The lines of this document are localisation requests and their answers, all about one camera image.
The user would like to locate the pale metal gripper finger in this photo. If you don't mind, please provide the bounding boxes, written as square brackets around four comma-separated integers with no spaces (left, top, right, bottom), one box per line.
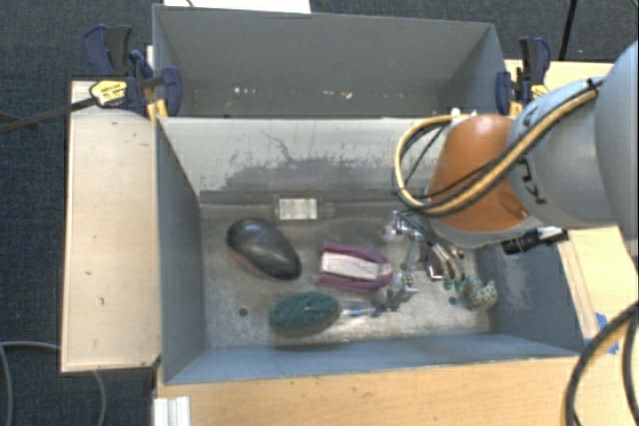
[388,269,420,300]
[342,295,402,318]

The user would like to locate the purple and white stapler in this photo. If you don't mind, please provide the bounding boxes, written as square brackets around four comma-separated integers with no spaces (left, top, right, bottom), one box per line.
[316,239,395,292]

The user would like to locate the pale spotted toy animal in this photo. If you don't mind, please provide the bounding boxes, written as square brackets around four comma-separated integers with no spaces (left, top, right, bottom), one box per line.
[460,275,499,312]

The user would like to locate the clear rectangular block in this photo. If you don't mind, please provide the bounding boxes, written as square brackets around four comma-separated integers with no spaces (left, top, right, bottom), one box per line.
[274,197,320,221]

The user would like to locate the black oval computer mouse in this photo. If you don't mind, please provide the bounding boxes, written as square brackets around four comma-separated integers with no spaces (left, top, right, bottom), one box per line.
[226,217,304,281]

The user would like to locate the grey metal bin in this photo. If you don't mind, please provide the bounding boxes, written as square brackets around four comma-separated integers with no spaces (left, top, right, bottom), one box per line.
[151,3,588,387]

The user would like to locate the pale wood board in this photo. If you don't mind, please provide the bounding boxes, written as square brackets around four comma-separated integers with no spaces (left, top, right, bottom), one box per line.
[60,81,164,373]

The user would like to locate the black cylinder on white bracket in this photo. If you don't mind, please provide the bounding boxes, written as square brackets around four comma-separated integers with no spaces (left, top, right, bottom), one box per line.
[500,225,570,256]

